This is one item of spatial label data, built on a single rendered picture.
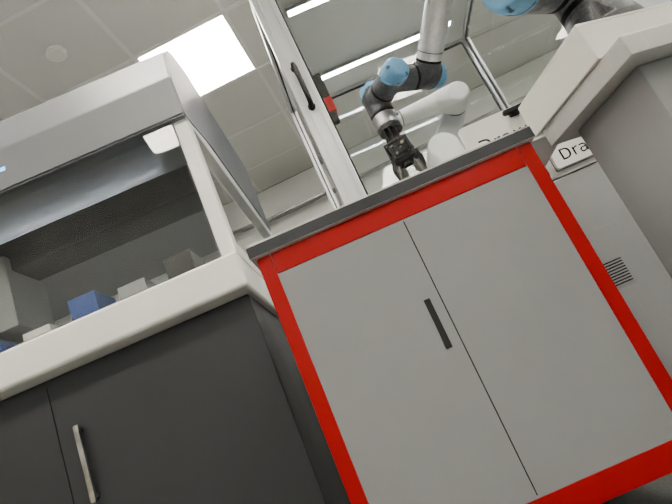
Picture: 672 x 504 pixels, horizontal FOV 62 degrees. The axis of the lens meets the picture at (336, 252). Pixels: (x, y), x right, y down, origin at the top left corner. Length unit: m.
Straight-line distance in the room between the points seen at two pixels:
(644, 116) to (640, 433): 0.55
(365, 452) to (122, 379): 0.81
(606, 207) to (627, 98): 0.73
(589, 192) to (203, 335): 1.21
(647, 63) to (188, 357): 1.24
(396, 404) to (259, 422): 0.54
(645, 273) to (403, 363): 0.96
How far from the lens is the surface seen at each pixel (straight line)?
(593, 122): 1.24
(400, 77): 1.62
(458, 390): 1.06
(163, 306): 1.55
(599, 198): 1.86
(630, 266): 1.82
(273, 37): 2.13
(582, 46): 1.16
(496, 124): 1.51
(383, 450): 1.06
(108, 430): 1.65
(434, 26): 1.67
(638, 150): 1.17
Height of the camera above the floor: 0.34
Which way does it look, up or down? 18 degrees up
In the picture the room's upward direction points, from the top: 24 degrees counter-clockwise
